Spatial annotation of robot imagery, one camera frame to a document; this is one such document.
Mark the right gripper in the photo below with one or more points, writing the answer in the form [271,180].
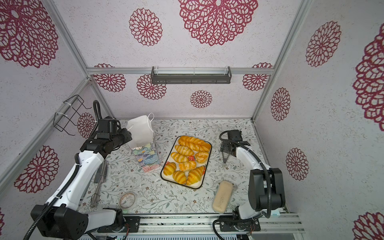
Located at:
[227,147]

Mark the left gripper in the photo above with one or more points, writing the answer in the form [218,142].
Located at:
[127,134]

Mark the round knotted bread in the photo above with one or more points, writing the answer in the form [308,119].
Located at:
[202,157]

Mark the floral paper bag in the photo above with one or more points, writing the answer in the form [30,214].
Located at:
[143,144]

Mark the small orange bread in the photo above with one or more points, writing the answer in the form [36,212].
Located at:
[187,166]

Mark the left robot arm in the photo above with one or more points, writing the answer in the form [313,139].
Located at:
[59,216]

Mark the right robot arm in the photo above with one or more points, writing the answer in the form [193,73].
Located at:
[266,186]

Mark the long twisted bread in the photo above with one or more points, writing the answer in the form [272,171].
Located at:
[195,144]

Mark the beige oblong bread loaf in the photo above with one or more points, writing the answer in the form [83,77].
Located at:
[222,197]

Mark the striped bread roll upper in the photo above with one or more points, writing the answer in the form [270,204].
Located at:
[184,150]

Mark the striped bread roll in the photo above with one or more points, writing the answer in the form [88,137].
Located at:
[184,150]
[179,158]

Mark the striped bread roll middle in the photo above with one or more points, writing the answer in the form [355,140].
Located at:
[179,158]

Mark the metal tongs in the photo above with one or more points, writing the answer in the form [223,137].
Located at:
[100,178]

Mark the croissant lower right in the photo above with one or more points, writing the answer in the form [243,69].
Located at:
[195,175]

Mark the black rimmed white tray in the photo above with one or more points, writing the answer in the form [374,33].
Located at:
[195,186]

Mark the croissant bottom middle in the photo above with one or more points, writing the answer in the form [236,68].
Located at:
[180,177]

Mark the small croissant lower left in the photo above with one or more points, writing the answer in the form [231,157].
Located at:
[169,168]

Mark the clear tape roll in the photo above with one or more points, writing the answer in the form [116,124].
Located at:
[127,200]

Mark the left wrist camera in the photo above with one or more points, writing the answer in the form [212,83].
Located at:
[108,125]

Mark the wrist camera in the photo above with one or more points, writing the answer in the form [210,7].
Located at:
[235,135]
[108,125]

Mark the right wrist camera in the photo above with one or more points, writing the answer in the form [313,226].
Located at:
[235,135]

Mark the black wire wall basket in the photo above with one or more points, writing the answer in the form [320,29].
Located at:
[63,118]

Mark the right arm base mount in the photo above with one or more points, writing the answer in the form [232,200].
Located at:
[229,225]

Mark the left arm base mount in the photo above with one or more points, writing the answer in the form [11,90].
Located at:
[130,225]

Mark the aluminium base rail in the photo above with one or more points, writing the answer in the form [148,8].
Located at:
[205,227]

